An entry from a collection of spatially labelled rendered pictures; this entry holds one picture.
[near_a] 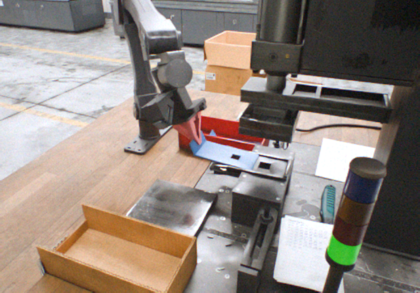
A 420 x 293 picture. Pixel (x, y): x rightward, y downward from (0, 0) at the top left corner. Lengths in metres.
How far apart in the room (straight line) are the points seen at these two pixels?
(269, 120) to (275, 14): 0.18
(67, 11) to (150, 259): 7.02
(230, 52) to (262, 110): 2.39
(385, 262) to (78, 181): 0.71
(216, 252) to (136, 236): 0.16
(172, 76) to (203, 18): 5.02
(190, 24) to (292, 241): 5.31
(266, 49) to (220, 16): 4.94
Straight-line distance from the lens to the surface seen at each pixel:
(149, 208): 0.73
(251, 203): 0.66
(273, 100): 0.60
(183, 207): 0.72
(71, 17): 7.43
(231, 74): 3.04
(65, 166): 0.96
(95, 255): 0.68
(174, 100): 0.70
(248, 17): 5.34
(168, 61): 0.63
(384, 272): 0.71
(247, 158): 0.75
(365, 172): 0.39
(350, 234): 0.44
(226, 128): 1.00
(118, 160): 0.93
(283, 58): 0.57
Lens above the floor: 1.40
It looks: 29 degrees down
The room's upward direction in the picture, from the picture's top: straight up
